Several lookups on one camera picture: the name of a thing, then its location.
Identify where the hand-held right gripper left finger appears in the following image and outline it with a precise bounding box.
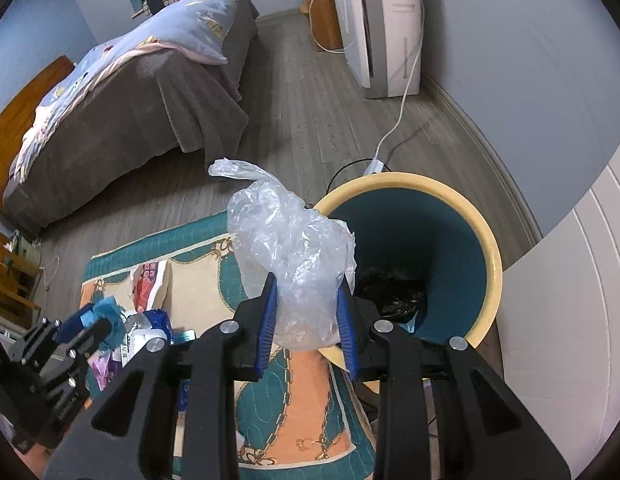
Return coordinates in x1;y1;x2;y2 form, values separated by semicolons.
42;272;281;480

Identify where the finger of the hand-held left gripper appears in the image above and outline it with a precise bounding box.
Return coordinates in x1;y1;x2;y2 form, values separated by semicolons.
57;308;98;339
72;320;113;361

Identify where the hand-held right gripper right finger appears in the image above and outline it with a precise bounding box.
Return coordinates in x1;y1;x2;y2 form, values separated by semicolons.
337;280;573;480

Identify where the blue face mask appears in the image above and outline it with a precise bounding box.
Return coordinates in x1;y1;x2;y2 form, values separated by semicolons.
87;297;128;348

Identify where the white red printed wrapper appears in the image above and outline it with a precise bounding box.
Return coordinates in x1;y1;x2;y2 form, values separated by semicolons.
131;261;167;311

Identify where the clear plastic bag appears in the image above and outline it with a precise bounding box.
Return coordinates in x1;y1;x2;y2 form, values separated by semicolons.
208;158;358;352

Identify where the yellow rimmed trash bin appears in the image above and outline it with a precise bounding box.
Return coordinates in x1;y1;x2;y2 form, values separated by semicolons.
312;171;504;393

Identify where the purple packet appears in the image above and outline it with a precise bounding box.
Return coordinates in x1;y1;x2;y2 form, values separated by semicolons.
88;349;121;392

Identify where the crumpled white packaging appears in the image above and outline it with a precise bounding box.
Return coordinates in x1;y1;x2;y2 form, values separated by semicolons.
120;312;155;361

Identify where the black plastic bag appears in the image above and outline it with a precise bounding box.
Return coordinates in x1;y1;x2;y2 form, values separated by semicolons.
355;266;428;323

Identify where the blue white packet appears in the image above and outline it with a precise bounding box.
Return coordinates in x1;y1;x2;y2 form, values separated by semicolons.
140;309;173;343

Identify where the patterned teal orange rug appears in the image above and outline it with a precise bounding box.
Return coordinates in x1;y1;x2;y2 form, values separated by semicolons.
80;210;385;466

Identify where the wooden chair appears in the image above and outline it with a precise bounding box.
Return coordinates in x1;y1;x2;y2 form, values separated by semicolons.
0;227;43;313

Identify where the bed with brown cover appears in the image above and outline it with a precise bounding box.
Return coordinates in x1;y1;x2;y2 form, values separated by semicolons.
2;0;261;238

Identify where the wooden headboard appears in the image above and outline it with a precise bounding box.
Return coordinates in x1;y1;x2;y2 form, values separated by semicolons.
0;55;75;206

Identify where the white panelled door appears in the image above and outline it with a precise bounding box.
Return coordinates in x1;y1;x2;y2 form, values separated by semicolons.
500;160;620;461

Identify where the white air purifier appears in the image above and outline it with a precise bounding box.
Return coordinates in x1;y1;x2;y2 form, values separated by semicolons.
327;0;423;100

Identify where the blue pillow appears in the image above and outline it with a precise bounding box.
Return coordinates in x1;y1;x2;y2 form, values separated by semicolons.
10;0;241;181

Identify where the wooden cabinet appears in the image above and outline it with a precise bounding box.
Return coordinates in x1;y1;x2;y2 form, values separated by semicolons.
296;0;345;51

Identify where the black cable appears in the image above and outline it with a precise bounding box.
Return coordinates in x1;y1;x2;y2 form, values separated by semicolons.
325;157;375;196

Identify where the white power cable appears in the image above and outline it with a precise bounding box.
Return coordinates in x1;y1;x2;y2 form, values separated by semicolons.
372;2;423;162

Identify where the thin white cable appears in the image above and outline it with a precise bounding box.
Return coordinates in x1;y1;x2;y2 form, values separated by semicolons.
309;0;345;54

